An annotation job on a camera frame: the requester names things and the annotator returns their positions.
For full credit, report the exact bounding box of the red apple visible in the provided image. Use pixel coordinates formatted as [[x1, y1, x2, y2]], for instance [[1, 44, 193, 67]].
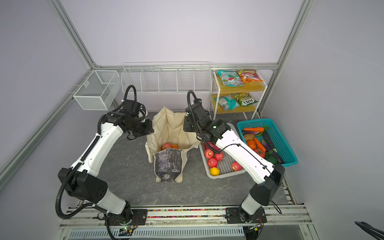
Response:
[[205, 149, 215, 160], [162, 143, 173, 150]]

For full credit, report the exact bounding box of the cream canvas grocery bag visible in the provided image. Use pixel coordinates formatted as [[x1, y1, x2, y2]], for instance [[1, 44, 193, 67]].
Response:
[[145, 107, 200, 183]]

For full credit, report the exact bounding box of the teal snack bag top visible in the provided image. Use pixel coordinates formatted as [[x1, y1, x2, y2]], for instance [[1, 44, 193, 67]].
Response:
[[217, 71, 244, 87]]

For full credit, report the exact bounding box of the teal snack bag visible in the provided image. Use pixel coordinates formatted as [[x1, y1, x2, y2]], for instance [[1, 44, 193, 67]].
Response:
[[217, 71, 244, 87], [214, 95, 240, 112]]

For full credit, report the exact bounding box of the orange snack bag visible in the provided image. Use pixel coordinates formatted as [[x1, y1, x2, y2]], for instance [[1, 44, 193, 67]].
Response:
[[238, 70, 263, 83]]

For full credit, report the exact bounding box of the red tomato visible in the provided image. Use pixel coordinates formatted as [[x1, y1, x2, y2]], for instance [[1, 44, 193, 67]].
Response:
[[254, 148, 266, 159]]

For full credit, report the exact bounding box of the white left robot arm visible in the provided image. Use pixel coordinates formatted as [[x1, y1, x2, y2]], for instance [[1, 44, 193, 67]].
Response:
[[55, 98, 154, 225]]

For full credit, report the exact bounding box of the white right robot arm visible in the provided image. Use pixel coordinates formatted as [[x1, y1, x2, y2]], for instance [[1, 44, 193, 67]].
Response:
[[184, 90, 285, 223]]

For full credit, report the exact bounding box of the teal snack bag lower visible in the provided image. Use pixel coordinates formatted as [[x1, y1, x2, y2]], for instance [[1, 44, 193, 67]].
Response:
[[214, 95, 240, 112]]

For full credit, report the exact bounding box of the green snack bag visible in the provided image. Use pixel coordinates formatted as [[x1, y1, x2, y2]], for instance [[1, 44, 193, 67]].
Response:
[[232, 93, 257, 107]]

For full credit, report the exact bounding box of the pink dragon fruit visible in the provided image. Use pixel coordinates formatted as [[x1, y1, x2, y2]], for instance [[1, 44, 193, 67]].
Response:
[[204, 142, 220, 151]]

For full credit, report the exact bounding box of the red apple in basket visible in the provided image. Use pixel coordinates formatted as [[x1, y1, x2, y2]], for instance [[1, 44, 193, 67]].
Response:
[[205, 149, 215, 160]]

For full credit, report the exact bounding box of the two-tier wooden shelf rack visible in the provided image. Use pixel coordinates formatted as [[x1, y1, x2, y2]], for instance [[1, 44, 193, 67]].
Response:
[[211, 70, 268, 120]]

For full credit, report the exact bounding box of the white mesh box basket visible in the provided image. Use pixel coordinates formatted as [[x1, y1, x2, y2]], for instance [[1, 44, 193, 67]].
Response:
[[74, 70, 121, 111]]

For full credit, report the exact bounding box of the yellow lemon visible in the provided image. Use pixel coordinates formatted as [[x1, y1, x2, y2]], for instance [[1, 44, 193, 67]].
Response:
[[210, 167, 220, 177]]

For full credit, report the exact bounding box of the white plastic fruit basket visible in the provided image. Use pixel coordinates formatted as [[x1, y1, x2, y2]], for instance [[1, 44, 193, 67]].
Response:
[[197, 123, 255, 180]]

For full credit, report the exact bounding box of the dark purple eggplant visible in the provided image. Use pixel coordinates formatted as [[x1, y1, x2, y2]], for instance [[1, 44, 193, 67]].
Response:
[[262, 131, 284, 164]]

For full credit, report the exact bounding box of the green avocado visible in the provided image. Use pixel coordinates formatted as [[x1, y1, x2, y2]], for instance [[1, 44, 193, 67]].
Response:
[[265, 155, 278, 165]]

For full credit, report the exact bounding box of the teal plastic vegetable basket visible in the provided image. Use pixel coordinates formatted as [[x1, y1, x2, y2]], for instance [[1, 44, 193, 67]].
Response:
[[237, 119, 299, 167]]

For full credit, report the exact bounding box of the black tripod leg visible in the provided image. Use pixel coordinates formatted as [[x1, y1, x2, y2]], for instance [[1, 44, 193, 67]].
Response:
[[355, 221, 384, 240]]

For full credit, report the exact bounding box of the white wire wall basket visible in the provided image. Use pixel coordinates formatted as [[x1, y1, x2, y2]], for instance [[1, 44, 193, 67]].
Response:
[[121, 62, 212, 93]]

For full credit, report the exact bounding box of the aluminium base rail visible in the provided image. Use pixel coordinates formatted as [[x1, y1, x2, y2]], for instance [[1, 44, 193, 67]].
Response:
[[55, 205, 319, 240]]

